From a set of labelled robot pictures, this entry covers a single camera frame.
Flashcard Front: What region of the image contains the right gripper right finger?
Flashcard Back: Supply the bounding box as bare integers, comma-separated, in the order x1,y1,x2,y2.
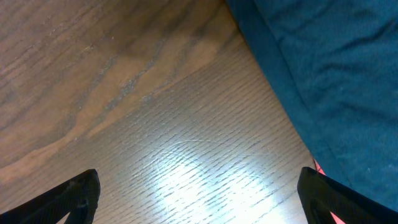
297,167,397,224

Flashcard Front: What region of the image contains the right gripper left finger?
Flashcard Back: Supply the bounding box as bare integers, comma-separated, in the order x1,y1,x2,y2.
1,169,101,224

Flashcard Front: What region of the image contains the red folded garment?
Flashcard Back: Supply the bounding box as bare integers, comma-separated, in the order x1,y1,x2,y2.
313,160,345,224

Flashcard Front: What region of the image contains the navy blue folded garment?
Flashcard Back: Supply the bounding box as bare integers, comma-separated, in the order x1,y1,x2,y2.
228,0,397,210

